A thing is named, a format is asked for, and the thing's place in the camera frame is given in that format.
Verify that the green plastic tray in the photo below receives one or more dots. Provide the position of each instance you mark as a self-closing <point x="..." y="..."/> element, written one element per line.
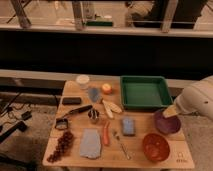
<point x="144" y="92"/>

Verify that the red orange bowl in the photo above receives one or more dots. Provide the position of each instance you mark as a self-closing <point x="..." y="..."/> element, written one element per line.
<point x="155" y="147"/>

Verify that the bunch of dark grapes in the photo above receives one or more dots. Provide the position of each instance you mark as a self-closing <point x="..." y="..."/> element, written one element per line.
<point x="63" y="144"/>

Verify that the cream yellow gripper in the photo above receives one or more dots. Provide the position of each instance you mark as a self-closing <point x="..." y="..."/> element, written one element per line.
<point x="170" y="111"/>

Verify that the blue sponge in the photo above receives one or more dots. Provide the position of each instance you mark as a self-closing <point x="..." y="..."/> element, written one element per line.
<point x="128" y="128"/>

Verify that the orange apple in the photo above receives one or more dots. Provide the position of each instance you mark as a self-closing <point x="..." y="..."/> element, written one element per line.
<point x="106" y="88"/>

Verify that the wooden folding table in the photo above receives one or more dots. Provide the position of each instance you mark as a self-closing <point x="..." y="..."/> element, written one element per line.
<point x="112" y="156"/>

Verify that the black rectangular block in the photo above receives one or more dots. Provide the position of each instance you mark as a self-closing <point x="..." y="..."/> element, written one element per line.
<point x="71" y="101"/>

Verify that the metal fork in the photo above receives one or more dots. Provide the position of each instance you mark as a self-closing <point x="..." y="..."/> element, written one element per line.
<point x="116" y="136"/>

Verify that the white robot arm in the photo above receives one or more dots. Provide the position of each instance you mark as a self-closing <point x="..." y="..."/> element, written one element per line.
<point x="195" y="98"/>

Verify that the small blue grey object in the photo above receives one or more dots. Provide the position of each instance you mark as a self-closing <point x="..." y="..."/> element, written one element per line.
<point x="94" y="94"/>

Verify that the small metal cup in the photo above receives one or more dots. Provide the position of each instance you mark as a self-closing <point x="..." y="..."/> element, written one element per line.
<point x="93" y="115"/>

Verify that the orange carrot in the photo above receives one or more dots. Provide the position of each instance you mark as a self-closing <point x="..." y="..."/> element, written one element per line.
<point x="105" y="138"/>

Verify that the blue grey cloth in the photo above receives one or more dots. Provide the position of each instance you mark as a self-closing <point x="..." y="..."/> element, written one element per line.
<point x="90" y="145"/>

